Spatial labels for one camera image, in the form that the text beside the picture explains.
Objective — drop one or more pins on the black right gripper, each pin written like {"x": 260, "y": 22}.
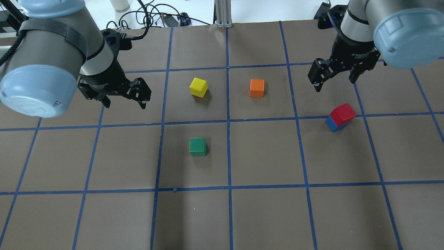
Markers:
{"x": 351, "y": 50}

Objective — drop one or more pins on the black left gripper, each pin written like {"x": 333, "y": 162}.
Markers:
{"x": 105, "y": 74}

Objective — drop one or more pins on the red wooden block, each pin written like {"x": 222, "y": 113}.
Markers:
{"x": 343, "y": 114}

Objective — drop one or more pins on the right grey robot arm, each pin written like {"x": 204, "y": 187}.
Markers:
{"x": 405, "y": 33}

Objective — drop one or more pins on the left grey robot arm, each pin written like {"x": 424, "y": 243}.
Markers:
{"x": 59, "y": 49}

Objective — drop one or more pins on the blue wooden block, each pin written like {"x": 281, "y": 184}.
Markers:
{"x": 332, "y": 125}

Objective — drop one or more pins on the yellow wooden block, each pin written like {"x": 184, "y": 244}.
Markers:
{"x": 198, "y": 87}

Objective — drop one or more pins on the orange wooden block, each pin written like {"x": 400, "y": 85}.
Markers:
{"x": 257, "y": 88}

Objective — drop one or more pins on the green wooden block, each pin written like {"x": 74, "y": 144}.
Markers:
{"x": 198, "y": 147}

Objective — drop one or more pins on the black power adapter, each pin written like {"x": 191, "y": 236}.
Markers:
{"x": 170, "y": 20}

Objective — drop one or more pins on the white cylinder bottle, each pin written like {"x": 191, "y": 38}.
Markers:
{"x": 120, "y": 6}

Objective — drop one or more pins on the black equipment stand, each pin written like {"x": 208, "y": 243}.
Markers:
{"x": 8, "y": 24}

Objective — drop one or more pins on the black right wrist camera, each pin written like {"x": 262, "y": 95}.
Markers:
{"x": 329, "y": 16}

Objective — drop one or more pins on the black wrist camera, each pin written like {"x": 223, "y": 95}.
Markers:
{"x": 329, "y": 16}
{"x": 116, "y": 40}

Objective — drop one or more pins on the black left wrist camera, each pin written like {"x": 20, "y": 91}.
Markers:
{"x": 116, "y": 40}

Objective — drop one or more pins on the aluminium frame post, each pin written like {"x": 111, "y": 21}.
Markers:
{"x": 223, "y": 18}

